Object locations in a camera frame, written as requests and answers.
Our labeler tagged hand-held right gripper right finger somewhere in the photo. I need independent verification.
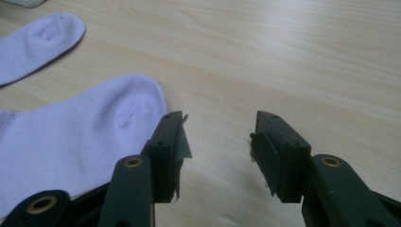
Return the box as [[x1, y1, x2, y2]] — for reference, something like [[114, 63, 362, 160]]
[[249, 110, 313, 204]]

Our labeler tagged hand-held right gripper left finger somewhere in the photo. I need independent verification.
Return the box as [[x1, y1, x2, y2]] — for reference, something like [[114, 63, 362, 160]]
[[140, 110, 193, 204]]

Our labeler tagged white sock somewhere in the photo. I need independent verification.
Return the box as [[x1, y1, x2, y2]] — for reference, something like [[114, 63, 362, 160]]
[[0, 73, 168, 219], [0, 11, 87, 87]]

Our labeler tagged long white box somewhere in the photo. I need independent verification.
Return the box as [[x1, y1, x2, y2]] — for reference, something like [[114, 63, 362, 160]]
[[0, 0, 47, 9]]

